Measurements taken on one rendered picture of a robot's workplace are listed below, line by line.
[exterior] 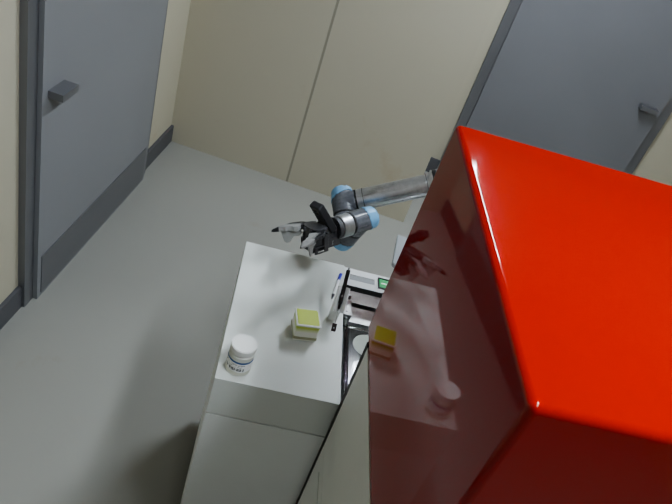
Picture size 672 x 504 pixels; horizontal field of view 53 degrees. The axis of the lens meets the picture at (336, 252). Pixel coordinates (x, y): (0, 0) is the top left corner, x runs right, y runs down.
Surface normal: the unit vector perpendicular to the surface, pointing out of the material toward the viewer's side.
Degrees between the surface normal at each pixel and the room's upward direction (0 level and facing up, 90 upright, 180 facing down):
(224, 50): 90
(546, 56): 90
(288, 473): 90
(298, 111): 90
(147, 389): 0
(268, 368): 0
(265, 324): 0
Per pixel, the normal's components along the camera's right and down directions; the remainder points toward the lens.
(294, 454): -0.03, 0.59
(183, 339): 0.28, -0.77
